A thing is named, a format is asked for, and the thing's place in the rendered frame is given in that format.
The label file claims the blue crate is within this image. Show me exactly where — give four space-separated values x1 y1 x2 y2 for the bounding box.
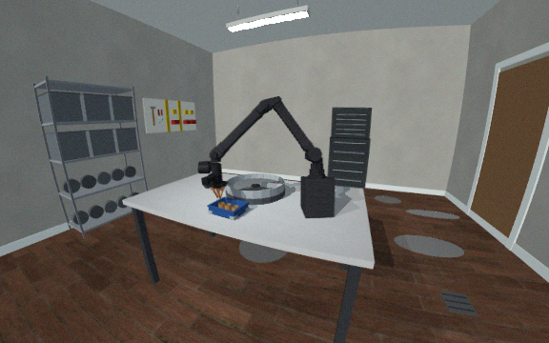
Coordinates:
207 197 249 221

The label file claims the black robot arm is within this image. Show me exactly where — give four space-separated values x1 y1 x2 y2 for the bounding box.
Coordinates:
198 96 325 189

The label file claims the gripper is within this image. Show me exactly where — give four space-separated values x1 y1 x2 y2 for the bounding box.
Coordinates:
211 181 228 199

